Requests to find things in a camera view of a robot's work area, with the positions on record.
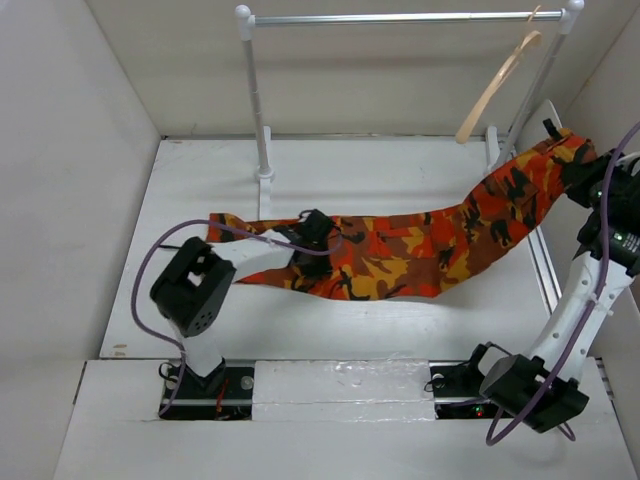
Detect orange camouflage trousers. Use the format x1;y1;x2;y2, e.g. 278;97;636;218
208;118;599;301

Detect beige wooden hanger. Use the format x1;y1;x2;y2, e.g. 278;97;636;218
454;4;542;145

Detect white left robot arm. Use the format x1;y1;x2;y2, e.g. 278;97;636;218
150;210;340;397

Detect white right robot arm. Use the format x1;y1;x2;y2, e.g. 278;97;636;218
462;151;639;446

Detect white clothes rack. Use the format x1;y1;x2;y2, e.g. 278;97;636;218
235;1;584;219

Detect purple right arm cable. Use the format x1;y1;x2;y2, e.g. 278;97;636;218
484;119;640;447

